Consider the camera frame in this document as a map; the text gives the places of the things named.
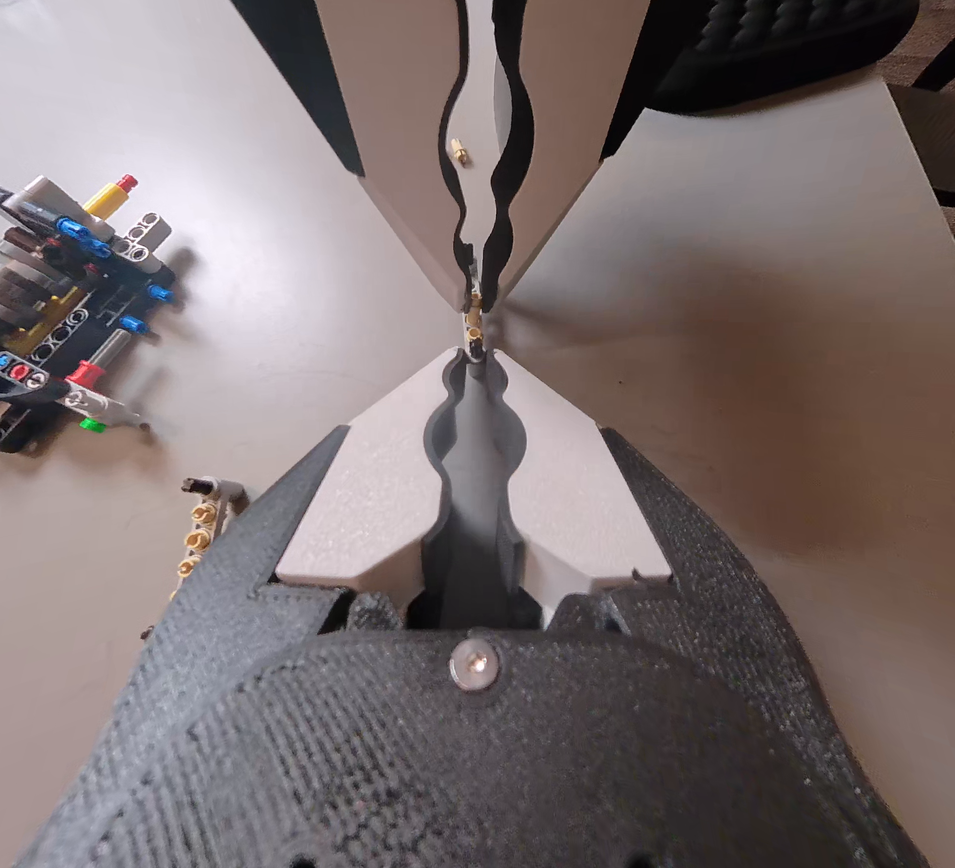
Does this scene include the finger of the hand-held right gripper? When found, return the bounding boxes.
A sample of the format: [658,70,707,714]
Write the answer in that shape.
[293,0,478,313]
[481,0,677,309]

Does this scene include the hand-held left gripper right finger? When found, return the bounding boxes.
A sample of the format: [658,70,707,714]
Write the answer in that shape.
[483,349,674,626]

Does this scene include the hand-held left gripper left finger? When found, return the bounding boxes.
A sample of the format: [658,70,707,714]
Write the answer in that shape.
[274,346,470,626]

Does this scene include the lego car chassis assembly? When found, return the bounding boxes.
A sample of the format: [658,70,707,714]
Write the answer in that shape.
[0,174,180,455]

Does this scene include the black chair armrest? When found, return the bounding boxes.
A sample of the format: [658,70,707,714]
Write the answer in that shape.
[657,0,920,115]

